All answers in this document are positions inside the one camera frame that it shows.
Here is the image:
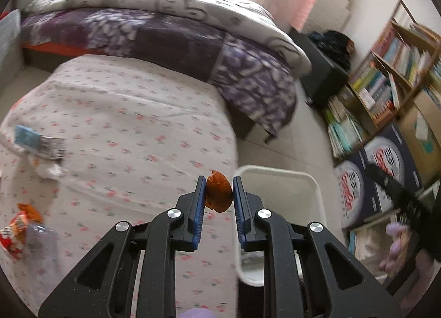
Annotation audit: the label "purple patterned blanket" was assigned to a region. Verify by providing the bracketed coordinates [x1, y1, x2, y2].
[21, 8, 299, 138]

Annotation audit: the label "stack of floor books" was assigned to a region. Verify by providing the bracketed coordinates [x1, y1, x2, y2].
[324, 96, 369, 158]

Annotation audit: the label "person's right hand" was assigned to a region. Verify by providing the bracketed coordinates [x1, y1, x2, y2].
[379, 223, 414, 274]

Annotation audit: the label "wooden bookshelf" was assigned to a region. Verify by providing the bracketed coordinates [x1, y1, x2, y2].
[348, 0, 441, 126]

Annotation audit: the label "cherry print tablecloth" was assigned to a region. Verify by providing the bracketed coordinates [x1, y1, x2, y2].
[0, 54, 242, 318]

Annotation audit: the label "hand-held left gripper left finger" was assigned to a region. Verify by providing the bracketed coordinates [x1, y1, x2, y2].
[38, 176, 207, 318]

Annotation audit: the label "person's left hand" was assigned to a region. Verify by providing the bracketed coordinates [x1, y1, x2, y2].
[177, 308, 216, 318]

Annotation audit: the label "blue and white wrapper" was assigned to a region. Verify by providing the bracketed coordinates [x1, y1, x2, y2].
[14, 125, 66, 160]

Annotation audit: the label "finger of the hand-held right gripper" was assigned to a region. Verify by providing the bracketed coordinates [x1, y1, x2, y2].
[365, 165, 411, 212]

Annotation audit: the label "brown cardboard box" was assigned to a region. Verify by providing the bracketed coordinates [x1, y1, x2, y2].
[396, 91, 441, 184]

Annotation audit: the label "pile of dark clothes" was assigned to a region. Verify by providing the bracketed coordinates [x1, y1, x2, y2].
[308, 30, 355, 71]

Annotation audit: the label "red and orange snack wrapper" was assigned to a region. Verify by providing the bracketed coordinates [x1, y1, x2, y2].
[0, 203, 44, 263]

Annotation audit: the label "orange peel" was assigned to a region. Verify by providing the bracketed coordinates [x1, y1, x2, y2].
[206, 170, 232, 213]

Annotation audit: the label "white tissue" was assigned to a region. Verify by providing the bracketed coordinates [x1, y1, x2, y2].
[29, 154, 64, 179]

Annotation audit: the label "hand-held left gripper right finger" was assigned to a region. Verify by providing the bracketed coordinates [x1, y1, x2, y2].
[232, 176, 388, 318]

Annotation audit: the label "black storage bench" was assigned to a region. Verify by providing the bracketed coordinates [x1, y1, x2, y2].
[289, 27, 350, 110]

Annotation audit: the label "grey checked cloth cover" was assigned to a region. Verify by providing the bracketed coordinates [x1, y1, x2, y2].
[0, 10, 21, 67]

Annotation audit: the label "white plastic bin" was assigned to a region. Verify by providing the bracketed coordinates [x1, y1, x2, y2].
[236, 165, 326, 286]

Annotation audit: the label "navy printed cardboard box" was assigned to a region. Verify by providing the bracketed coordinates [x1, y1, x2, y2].
[334, 158, 371, 232]
[360, 123, 424, 215]

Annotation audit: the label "rows of shelf books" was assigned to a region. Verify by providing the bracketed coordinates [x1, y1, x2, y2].
[349, 23, 441, 122]

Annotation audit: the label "white grey printed duvet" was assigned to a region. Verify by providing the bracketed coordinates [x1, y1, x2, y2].
[22, 0, 312, 74]

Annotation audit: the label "white cabinet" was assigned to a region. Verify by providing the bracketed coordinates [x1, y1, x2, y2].
[291, 0, 352, 34]

